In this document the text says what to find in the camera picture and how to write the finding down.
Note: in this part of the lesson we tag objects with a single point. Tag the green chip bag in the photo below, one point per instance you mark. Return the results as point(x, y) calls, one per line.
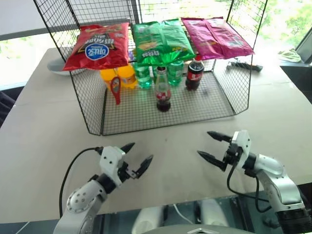
point(158, 44)

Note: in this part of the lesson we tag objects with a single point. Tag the dark side desk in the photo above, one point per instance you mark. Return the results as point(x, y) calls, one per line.
point(298, 75)

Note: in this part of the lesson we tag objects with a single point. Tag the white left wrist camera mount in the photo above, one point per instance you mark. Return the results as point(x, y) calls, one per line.
point(111, 162)

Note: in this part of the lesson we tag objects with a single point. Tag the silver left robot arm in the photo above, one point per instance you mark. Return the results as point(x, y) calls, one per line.
point(80, 202)

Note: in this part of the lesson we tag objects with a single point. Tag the orange soda plastic bottle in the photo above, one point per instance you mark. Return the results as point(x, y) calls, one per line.
point(106, 76)
point(127, 76)

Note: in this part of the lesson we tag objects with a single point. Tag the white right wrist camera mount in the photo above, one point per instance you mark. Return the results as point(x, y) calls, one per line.
point(241, 143)

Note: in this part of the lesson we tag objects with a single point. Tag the magenta chip bag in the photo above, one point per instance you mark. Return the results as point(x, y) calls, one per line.
point(219, 36)

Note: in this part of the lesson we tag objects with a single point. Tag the glass cola bottle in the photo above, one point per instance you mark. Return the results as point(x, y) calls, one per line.
point(162, 95)

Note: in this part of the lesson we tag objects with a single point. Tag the black monitor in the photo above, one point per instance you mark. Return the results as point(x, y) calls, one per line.
point(306, 48)

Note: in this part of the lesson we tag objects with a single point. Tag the red chip bag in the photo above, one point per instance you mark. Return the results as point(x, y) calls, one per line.
point(97, 48)

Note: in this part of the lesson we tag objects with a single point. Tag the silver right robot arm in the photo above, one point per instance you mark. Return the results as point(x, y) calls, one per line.
point(275, 175)

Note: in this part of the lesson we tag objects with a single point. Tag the black tool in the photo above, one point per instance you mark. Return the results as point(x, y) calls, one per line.
point(243, 65)

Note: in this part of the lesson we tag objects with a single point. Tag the green cloth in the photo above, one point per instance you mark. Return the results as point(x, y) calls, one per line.
point(290, 54)

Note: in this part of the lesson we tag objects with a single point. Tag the dark seat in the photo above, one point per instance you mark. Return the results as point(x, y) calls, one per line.
point(5, 104)

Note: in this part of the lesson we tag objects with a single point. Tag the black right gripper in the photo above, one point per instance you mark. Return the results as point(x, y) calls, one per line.
point(231, 154)

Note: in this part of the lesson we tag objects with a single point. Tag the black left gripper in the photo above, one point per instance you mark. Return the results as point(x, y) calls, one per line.
point(124, 171)

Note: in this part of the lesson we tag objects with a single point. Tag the white rounded shape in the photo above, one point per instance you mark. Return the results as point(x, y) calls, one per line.
point(213, 213)
point(147, 219)

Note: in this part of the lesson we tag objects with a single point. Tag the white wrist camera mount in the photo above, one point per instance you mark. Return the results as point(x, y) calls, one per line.
point(241, 143)
point(111, 162)

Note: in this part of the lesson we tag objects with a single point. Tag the plastic cola bottle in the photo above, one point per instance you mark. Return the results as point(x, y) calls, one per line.
point(193, 75)

